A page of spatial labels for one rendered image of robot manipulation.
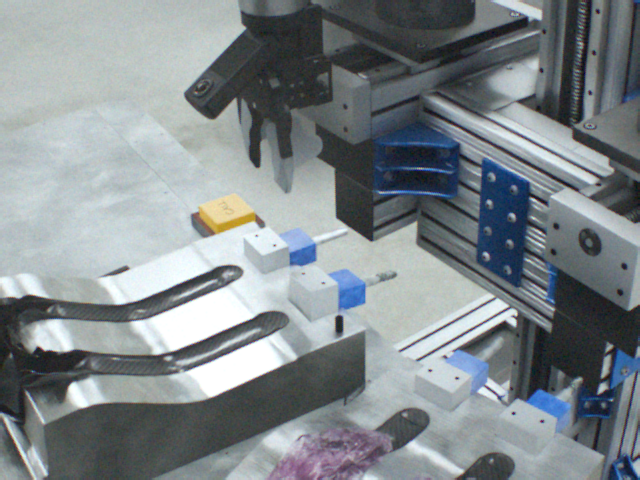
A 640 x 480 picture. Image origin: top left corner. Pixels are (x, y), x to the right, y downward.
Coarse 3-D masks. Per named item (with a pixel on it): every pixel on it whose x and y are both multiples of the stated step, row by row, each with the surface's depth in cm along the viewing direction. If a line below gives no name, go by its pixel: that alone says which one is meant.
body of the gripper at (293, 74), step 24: (264, 24) 108; (288, 24) 109; (312, 24) 113; (288, 48) 113; (312, 48) 114; (264, 72) 112; (288, 72) 112; (312, 72) 114; (264, 96) 113; (288, 96) 115; (312, 96) 117
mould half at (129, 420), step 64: (192, 256) 129; (64, 320) 113; (192, 320) 119; (320, 320) 118; (64, 384) 103; (128, 384) 106; (192, 384) 110; (256, 384) 112; (320, 384) 117; (0, 448) 106; (64, 448) 102; (128, 448) 106; (192, 448) 111
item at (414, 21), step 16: (384, 0) 150; (400, 0) 147; (416, 0) 147; (432, 0) 146; (448, 0) 147; (464, 0) 148; (384, 16) 150; (400, 16) 148; (416, 16) 147; (432, 16) 147; (448, 16) 147; (464, 16) 149
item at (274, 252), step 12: (264, 228) 129; (252, 240) 127; (264, 240) 126; (276, 240) 126; (288, 240) 129; (300, 240) 129; (312, 240) 129; (324, 240) 131; (252, 252) 126; (264, 252) 124; (276, 252) 125; (288, 252) 126; (300, 252) 127; (312, 252) 128; (264, 264) 125; (276, 264) 126; (288, 264) 127; (300, 264) 128
